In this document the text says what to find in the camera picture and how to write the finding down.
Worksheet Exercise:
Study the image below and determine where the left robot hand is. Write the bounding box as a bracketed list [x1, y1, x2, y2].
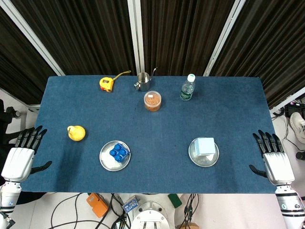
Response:
[1, 125, 52, 183]

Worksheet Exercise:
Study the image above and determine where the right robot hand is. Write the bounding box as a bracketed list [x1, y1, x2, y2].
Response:
[249, 130, 295, 186]

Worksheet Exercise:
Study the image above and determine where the light blue cube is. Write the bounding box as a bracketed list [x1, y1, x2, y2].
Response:
[194, 137, 216, 156]

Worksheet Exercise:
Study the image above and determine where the blue studded building block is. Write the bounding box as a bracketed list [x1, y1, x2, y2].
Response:
[109, 143, 131, 163]

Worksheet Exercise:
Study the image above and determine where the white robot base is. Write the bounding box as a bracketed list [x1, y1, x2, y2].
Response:
[130, 201, 177, 229]

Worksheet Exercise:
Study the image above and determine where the round stainless steel plate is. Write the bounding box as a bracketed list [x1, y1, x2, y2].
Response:
[188, 137, 220, 167]
[99, 140, 132, 172]

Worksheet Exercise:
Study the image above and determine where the dark green rectangular block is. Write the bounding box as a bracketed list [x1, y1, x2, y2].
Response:
[167, 193, 183, 209]

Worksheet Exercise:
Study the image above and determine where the black office chair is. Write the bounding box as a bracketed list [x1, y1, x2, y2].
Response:
[0, 99, 36, 145]

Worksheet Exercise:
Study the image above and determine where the white sneaker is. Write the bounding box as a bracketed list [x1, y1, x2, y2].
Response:
[289, 112, 305, 138]

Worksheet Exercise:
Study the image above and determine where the black electronic box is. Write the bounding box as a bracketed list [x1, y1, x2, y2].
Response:
[284, 101, 305, 118]

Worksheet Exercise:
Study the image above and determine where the yellow toy pear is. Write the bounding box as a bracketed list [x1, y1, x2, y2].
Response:
[67, 125, 86, 142]

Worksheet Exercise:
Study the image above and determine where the orange device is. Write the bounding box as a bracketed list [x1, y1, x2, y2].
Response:
[86, 193, 109, 218]

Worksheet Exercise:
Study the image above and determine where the black curtain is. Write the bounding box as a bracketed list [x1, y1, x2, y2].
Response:
[211, 0, 305, 109]
[0, 7, 57, 105]
[140, 0, 235, 77]
[10, 0, 136, 76]

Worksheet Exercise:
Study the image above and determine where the clear plastic water bottle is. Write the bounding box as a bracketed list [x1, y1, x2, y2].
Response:
[180, 73, 196, 101]

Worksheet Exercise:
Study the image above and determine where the blue and white box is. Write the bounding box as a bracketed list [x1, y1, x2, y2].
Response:
[122, 195, 140, 214]

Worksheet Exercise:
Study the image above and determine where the yellow tape measure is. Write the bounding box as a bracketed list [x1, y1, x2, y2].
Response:
[99, 70, 132, 93]

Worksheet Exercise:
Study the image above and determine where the blue table cloth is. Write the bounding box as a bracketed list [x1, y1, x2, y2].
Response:
[20, 75, 291, 194]

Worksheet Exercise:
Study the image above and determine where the clear jar of rubber bands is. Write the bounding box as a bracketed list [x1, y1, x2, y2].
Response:
[143, 90, 162, 112]

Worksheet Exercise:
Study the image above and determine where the steel gooseneck pitcher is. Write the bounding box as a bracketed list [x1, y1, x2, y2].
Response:
[133, 67, 158, 92]

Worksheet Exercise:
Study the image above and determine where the white frame post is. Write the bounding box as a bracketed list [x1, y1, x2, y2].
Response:
[127, 0, 145, 76]
[203, 0, 246, 77]
[0, 0, 65, 76]
[270, 86, 305, 114]

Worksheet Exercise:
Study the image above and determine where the black floor cable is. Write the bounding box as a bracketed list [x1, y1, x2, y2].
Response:
[179, 193, 200, 229]
[111, 193, 131, 229]
[49, 192, 103, 229]

